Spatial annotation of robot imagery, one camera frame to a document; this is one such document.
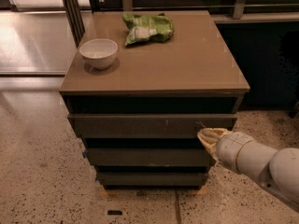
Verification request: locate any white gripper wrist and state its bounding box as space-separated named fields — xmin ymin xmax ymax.
xmin=197 ymin=128 xmax=278 ymax=175

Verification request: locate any grey top drawer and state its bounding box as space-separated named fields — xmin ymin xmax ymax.
xmin=68 ymin=114 xmax=237 ymax=139

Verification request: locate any grey drawer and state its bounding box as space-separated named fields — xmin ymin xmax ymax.
xmin=97 ymin=173 xmax=208 ymax=187
xmin=86 ymin=148 xmax=215 ymax=167
xmin=68 ymin=114 xmax=237 ymax=139

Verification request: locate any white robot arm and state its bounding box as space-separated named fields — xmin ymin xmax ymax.
xmin=197 ymin=128 xmax=299 ymax=212

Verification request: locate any grey middle drawer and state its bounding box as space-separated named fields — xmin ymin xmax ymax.
xmin=86 ymin=148 xmax=215 ymax=167

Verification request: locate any brown drawer cabinet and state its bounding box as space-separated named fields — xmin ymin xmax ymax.
xmin=59 ymin=11 xmax=249 ymax=175

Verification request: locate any grey bottom drawer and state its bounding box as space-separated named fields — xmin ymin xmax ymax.
xmin=97 ymin=173 xmax=208 ymax=187

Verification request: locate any black floor marker tape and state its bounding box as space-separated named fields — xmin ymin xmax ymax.
xmin=107 ymin=210 xmax=122 ymax=216

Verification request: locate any blue tape piece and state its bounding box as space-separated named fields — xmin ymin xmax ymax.
xmin=82 ymin=152 xmax=87 ymax=159

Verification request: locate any green crumpled chip bag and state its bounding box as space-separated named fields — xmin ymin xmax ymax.
xmin=121 ymin=13 xmax=175 ymax=46

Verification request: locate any white ceramic bowl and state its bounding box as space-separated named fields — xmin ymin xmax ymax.
xmin=78 ymin=38 xmax=118 ymax=69

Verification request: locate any metal railing frame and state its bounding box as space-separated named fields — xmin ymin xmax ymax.
xmin=63 ymin=0 xmax=299 ymax=47

